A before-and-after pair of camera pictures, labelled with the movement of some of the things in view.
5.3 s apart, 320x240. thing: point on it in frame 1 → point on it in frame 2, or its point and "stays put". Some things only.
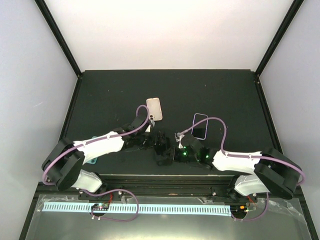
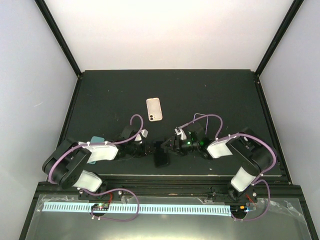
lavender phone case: (198, 117) stays put
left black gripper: (154, 139) → (145, 151)
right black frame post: (291, 14) stays put
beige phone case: (155, 113) stays put
